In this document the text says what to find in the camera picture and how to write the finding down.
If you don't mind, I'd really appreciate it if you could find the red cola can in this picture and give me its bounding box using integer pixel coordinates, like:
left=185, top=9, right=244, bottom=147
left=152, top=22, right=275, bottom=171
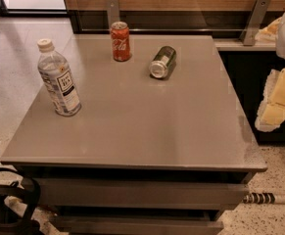
left=111, top=22, right=130, bottom=62

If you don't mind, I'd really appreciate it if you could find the grey drawer cabinet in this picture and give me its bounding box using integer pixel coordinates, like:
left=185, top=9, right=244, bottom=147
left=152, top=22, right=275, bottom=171
left=2, top=35, right=266, bottom=235

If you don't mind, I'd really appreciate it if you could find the clear plastic tea bottle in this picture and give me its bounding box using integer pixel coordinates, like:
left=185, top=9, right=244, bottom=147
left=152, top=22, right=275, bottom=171
left=37, top=38, right=81, bottom=117

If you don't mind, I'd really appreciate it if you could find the right metal wall bracket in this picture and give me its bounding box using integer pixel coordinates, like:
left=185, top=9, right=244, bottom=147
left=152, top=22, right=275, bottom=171
left=239, top=0, right=271, bottom=46

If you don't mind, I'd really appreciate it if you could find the left metal wall bracket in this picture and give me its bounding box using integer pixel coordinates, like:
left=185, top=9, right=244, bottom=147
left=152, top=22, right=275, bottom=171
left=106, top=0, right=120, bottom=26

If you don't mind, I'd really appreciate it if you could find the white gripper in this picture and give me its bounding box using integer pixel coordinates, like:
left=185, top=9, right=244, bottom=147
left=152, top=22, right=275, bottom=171
left=255, top=13, right=285, bottom=132

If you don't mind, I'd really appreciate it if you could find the metal wall bracket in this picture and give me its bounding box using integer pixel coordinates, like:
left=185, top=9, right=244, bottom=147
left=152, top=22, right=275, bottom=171
left=106, top=0, right=120, bottom=26
left=239, top=0, right=271, bottom=46

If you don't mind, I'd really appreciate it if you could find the green soda can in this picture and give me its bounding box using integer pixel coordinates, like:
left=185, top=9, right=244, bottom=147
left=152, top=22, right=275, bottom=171
left=149, top=46, right=176, bottom=79

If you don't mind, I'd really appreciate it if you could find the black white striped cable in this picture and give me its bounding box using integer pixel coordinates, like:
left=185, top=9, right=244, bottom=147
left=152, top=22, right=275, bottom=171
left=242, top=192, right=285, bottom=206

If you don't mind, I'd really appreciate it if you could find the black chair base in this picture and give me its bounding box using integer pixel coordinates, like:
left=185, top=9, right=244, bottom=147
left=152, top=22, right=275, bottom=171
left=0, top=167, right=44, bottom=235

